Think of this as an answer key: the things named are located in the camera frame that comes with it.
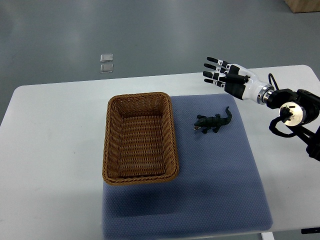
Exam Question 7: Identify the lower floor socket plate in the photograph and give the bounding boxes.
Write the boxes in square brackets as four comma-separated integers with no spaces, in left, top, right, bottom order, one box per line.
[100,63,114,74]

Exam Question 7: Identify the upper floor socket plate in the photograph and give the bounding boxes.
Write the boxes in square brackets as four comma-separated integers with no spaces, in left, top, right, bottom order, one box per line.
[100,53,114,63]

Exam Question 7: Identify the floor socket plate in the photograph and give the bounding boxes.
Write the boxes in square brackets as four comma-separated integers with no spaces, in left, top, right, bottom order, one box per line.
[100,53,114,63]
[100,63,114,74]

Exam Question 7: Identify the wooden box corner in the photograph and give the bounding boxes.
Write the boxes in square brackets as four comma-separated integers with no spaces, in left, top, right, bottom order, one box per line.
[284,0,320,13]

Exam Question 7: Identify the blue textured mat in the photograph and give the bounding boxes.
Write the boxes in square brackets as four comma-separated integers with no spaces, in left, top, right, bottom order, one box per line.
[102,94,273,240]

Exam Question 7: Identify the dark toy crocodile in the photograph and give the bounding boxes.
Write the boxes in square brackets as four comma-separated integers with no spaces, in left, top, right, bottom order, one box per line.
[193,106,232,134]

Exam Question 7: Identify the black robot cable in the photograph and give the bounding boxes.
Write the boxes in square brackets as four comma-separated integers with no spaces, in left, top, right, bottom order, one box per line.
[267,73,281,91]

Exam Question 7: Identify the white table leg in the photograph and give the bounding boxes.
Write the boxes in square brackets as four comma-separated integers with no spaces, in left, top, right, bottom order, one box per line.
[260,232,275,240]

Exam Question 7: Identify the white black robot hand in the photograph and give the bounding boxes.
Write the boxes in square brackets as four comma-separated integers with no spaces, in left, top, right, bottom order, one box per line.
[203,57,275,105]

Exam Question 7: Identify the brown wicker basket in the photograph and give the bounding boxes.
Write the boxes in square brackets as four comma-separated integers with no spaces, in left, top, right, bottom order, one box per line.
[102,92,179,186]

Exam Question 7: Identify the black table edge bracket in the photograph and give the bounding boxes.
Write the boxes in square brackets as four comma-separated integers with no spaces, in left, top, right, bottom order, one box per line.
[301,227,320,235]

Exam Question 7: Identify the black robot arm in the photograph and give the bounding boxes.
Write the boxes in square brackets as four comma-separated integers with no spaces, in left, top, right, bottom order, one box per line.
[263,88,320,161]

